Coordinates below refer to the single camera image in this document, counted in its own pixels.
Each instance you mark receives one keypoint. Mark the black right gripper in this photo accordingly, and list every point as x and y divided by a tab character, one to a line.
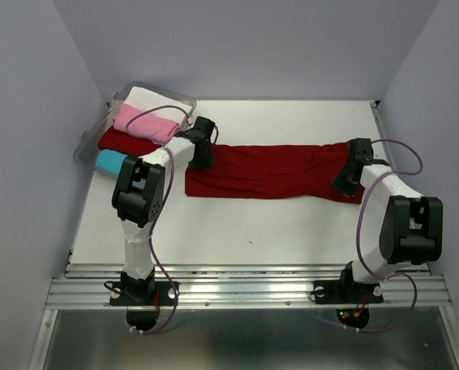
346	190

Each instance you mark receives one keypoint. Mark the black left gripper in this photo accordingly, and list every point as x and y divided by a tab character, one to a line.
208	162

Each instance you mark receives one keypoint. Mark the clear plastic storage bin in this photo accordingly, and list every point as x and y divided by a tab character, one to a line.
87	151

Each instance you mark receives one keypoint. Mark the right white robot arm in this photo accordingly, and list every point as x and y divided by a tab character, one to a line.
411	230

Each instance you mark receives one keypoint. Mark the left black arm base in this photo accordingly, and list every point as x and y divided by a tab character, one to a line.
132	292

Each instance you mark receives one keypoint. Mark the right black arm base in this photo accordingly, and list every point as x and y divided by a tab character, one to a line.
345	290

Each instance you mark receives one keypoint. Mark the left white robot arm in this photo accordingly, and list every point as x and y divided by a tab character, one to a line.
139	196

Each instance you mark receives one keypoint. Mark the rolled pink t shirt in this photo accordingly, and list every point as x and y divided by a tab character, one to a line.
148	126

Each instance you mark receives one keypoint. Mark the rolled white t shirt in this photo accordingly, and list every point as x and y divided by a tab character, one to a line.
144	99

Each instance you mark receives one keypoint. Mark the rolled dark red t shirt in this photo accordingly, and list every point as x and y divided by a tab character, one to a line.
121	142

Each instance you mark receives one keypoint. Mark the rolled cyan t shirt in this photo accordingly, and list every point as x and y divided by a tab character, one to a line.
109	162

